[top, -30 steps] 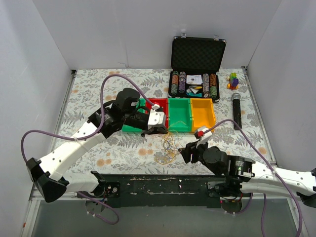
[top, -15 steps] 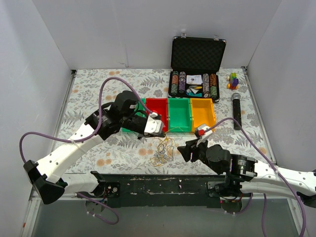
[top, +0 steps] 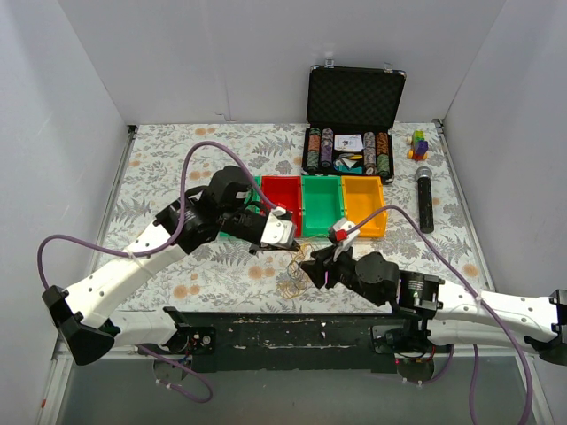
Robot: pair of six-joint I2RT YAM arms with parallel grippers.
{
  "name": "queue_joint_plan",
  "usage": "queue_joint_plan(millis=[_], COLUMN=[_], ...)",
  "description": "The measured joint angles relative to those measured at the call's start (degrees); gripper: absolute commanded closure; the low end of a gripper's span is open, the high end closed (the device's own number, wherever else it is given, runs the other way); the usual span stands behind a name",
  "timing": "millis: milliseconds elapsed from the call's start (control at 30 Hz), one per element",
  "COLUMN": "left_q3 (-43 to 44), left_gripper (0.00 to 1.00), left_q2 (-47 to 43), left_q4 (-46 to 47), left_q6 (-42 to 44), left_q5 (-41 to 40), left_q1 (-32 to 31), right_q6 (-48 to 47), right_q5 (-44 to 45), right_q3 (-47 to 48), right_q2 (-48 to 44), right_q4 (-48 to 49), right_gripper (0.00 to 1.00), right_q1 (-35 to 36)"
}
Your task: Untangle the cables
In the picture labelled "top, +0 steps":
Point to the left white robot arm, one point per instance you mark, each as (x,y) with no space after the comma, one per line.
(87,314)

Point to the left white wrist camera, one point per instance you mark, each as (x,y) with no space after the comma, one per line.
(279,231)

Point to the green plastic bin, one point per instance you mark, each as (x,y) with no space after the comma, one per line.
(252,201)
(322,204)

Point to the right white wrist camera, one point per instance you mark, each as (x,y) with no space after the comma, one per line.
(342,234)

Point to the yellow plastic bin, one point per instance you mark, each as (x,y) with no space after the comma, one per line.
(361,197)

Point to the left green plastic bin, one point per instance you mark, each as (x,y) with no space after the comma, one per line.
(252,201)

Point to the colourful toy block car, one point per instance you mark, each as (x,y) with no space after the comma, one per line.
(418,146)

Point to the right green plastic bin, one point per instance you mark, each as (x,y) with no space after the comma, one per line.
(322,204)

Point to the red plastic bin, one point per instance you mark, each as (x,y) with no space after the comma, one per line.
(285,191)

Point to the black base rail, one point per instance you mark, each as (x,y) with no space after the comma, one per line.
(379,343)

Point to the black microphone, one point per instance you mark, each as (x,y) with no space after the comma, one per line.
(424,194)

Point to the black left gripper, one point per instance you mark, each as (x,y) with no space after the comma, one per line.
(251,234)

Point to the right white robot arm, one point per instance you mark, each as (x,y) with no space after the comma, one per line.
(441,312)

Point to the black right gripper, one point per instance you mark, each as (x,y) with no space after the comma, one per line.
(330,270)

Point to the black poker chip case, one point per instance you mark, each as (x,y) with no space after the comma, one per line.
(350,113)

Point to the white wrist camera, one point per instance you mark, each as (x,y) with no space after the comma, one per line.
(342,234)
(279,231)

